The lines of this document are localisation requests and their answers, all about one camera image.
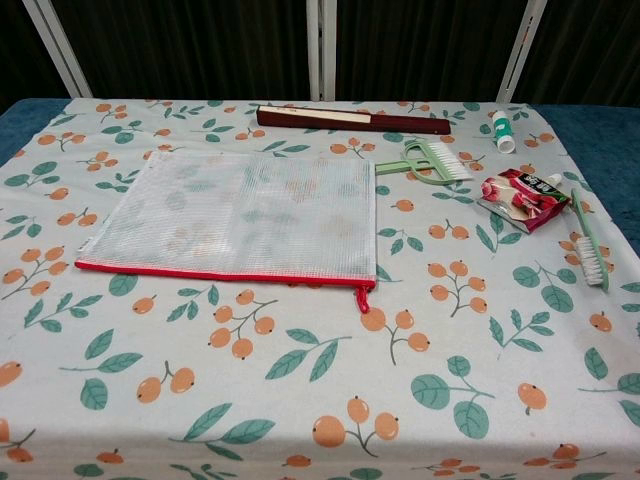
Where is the white slanted frame post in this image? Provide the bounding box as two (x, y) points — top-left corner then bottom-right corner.
(21, 0), (94, 99)
(497, 0), (549, 104)

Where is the dark red folded fan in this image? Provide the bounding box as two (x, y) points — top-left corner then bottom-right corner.
(255, 103), (452, 136)

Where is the green wide-head bristle brush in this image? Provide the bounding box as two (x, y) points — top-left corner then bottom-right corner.
(373, 139), (475, 187)

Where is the white mesh zipper pouch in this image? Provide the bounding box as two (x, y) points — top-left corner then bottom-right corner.
(73, 149), (377, 314)

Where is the black pleated curtain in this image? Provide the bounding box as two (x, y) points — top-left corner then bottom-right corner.
(0, 0), (640, 109)

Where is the white green glue stick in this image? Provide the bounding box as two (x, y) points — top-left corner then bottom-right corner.
(490, 110), (516, 154)

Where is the green long-handled scrub brush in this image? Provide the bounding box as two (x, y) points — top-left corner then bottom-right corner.
(569, 187), (611, 293)

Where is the red snack packet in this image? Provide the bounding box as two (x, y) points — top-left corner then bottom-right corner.
(474, 167), (573, 235)

